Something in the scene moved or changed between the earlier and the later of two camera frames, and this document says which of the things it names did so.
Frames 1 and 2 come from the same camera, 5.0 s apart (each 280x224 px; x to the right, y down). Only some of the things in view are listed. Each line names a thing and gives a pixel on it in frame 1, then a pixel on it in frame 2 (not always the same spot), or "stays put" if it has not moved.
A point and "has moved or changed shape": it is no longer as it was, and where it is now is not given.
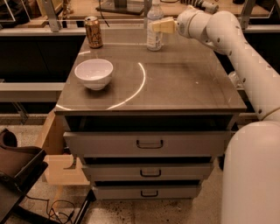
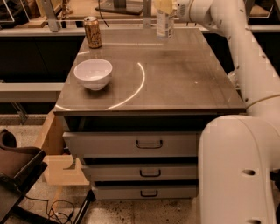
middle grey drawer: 149,172 stays put
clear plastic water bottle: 154,39 has moved or changed shape
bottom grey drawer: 149,192 stays put
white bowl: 95,73 stays put
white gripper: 182,23 -> 181,9
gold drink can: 94,32 stays put
